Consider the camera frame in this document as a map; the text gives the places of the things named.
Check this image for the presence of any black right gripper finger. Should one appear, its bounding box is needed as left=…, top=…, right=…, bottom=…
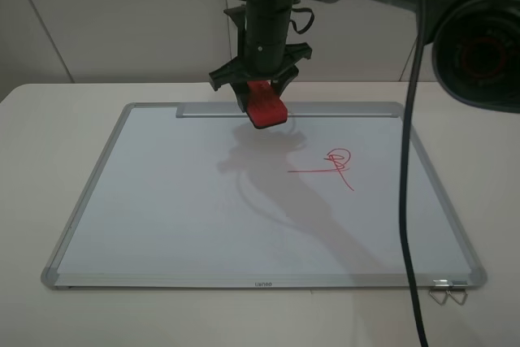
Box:
left=270, top=65, right=299, bottom=97

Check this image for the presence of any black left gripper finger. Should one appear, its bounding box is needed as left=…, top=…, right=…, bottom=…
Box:
left=231, top=82, right=251, bottom=112

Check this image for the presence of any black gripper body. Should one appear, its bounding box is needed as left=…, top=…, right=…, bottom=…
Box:
left=209, top=43, right=312, bottom=91

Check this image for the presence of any red whiteboard eraser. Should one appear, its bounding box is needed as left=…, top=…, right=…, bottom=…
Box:
left=245, top=81, right=288, bottom=129

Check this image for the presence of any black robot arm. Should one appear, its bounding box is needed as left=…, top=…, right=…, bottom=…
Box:
left=210, top=0, right=519, bottom=113

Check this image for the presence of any metal binder clip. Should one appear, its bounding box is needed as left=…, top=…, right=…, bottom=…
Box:
left=428, top=280, right=469, bottom=306

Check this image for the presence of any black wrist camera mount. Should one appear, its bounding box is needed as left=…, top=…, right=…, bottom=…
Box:
left=223, top=5, right=245, bottom=31

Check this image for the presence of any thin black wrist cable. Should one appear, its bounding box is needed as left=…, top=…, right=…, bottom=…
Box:
left=224, top=0, right=317, bottom=35

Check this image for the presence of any white whiteboard with grey frame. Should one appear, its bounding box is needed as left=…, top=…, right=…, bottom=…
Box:
left=40, top=101, right=488, bottom=292

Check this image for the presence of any thick black cable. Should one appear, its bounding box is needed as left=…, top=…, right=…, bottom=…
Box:
left=398, top=0, right=432, bottom=347

